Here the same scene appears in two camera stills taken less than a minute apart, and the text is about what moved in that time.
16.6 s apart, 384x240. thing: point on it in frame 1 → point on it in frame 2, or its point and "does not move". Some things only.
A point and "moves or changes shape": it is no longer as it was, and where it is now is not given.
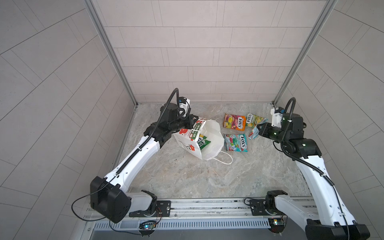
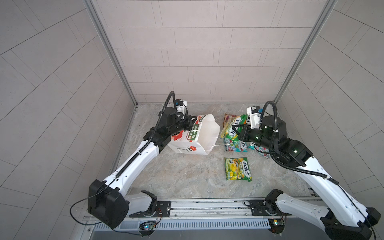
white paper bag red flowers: (204, 140) moves or changes shape
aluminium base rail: (202, 208) does not move
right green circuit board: (277, 225) does not move
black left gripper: (188, 123) does not move
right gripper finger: (265, 129) → (241, 130)
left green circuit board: (148, 225) does not move
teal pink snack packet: (253, 133) moves or changes shape
